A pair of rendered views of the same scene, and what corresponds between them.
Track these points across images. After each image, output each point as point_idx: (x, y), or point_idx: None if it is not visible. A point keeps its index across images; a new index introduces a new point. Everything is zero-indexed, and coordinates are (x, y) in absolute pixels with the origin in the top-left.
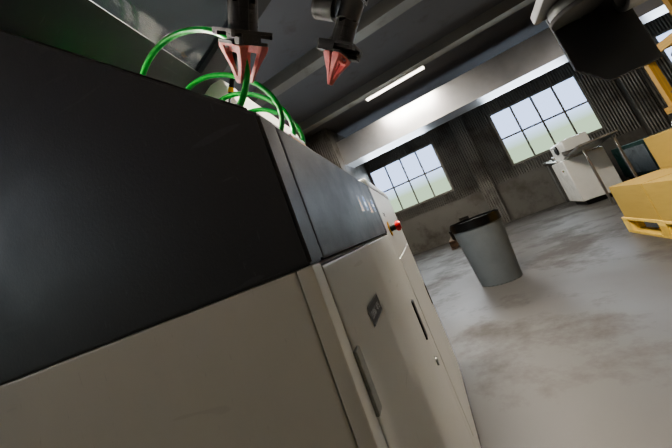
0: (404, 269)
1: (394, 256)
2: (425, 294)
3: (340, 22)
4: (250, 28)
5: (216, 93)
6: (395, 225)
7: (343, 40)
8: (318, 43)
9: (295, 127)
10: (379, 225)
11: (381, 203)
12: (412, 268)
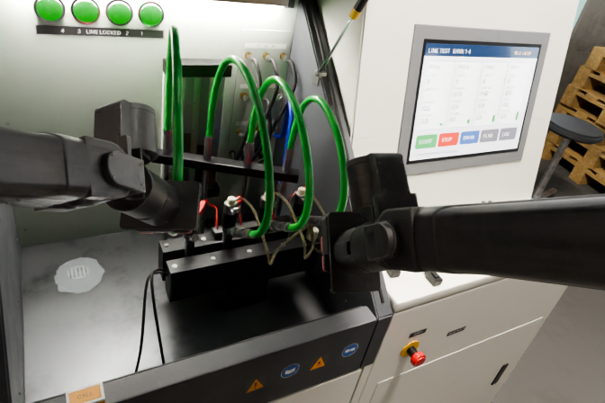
0: (374, 391)
1: (338, 393)
2: (464, 384)
3: (345, 248)
4: (152, 225)
5: None
6: (411, 357)
7: (340, 265)
8: (323, 219)
9: (340, 192)
10: (329, 373)
11: (450, 309)
12: (454, 367)
